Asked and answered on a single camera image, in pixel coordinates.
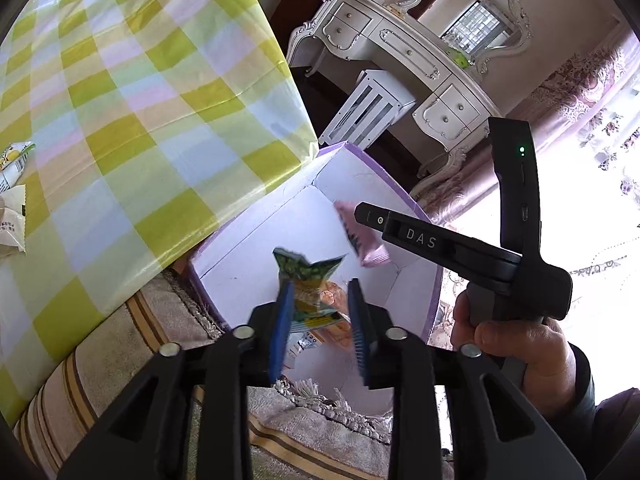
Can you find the floral purple curtain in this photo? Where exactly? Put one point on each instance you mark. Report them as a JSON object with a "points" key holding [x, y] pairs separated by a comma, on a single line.
{"points": [[575, 90]]}

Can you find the purple white cardboard box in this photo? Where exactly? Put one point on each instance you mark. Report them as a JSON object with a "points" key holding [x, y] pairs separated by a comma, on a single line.
{"points": [[310, 220]]}

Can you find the beige striped rug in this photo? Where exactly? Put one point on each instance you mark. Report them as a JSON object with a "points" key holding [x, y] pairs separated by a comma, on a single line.
{"points": [[125, 320]]}

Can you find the person's right hand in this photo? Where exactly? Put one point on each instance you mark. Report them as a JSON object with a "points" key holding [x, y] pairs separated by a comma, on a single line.
{"points": [[525, 355]]}

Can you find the pink snack packet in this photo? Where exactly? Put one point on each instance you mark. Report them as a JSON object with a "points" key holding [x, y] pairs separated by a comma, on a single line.
{"points": [[367, 250]]}

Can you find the orange snack packet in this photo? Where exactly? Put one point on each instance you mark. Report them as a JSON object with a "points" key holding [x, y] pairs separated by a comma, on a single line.
{"points": [[334, 295]]}

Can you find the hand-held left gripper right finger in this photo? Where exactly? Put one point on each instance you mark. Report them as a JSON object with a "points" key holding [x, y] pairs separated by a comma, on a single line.
{"points": [[357, 330]]}

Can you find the white slatted stool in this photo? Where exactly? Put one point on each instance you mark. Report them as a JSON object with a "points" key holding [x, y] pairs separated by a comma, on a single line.
{"points": [[380, 95]]}

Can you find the white ornate dressing table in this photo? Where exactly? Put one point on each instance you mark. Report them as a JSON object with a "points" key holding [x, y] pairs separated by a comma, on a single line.
{"points": [[400, 45]]}

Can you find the small green packet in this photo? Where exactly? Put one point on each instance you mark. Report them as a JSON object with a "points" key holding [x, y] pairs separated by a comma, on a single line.
{"points": [[458, 57]]}

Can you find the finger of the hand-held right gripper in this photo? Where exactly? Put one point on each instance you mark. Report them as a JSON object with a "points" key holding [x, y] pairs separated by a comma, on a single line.
{"points": [[425, 240]]}

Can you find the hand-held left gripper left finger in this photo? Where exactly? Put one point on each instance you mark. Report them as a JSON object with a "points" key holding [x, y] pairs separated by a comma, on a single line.
{"points": [[281, 330]]}

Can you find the person's right forearm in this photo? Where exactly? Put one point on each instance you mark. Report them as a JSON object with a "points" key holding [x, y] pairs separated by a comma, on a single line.
{"points": [[585, 400]]}

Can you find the white blue snack packet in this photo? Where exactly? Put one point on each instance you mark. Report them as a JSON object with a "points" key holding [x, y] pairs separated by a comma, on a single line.
{"points": [[307, 342]]}

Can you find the yellow green checked tablecloth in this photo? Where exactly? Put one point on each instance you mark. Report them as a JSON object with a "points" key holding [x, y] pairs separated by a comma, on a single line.
{"points": [[150, 85]]}

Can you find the green yellow snack packet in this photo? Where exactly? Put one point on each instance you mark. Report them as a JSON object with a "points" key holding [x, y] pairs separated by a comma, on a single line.
{"points": [[310, 280]]}

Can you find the ornate framed mirror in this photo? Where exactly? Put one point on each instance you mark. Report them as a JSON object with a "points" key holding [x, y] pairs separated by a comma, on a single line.
{"points": [[475, 25]]}

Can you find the yellow lemon snack packet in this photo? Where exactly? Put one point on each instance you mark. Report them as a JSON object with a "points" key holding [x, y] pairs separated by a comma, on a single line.
{"points": [[12, 162]]}

